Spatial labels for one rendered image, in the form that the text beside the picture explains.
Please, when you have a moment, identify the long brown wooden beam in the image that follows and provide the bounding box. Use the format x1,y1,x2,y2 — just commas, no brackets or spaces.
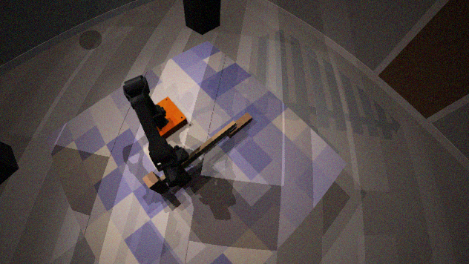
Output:
160,120,236,183

